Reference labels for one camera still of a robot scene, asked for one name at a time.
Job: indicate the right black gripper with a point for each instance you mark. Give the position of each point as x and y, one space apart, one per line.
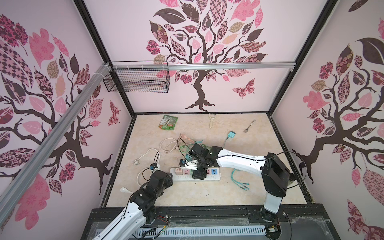
198 175

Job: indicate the glass jar black lid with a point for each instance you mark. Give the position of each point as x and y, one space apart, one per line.
292 179

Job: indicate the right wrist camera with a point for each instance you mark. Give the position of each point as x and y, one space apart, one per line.
191 165

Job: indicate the metal fork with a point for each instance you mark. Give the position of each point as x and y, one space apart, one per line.
247 129

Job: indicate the black wire basket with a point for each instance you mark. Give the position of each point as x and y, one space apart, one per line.
138 77

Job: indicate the white multicolour power strip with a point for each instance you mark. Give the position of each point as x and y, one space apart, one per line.
213 174

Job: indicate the teal charger plug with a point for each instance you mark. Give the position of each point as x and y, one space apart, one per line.
230 135

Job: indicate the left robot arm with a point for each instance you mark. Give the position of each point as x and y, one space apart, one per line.
140 209

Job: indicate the back aluminium rail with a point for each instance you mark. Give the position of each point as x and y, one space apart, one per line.
220 66

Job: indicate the left aluminium rail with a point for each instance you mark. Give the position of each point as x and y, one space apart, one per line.
23 180

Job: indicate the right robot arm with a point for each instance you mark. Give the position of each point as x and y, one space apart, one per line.
270 168

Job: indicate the white vented cable duct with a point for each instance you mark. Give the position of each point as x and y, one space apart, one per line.
189 232

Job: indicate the black front base frame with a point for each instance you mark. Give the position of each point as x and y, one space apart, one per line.
292 222

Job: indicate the pink charger plug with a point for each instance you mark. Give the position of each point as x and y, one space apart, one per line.
178 171

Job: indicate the cream vegetable peeler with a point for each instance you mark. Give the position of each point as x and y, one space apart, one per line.
212 118

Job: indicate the aluminium rail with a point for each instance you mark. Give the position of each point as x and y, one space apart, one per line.
23 180
220 66

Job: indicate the green snack packet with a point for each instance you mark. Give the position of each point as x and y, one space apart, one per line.
168 122

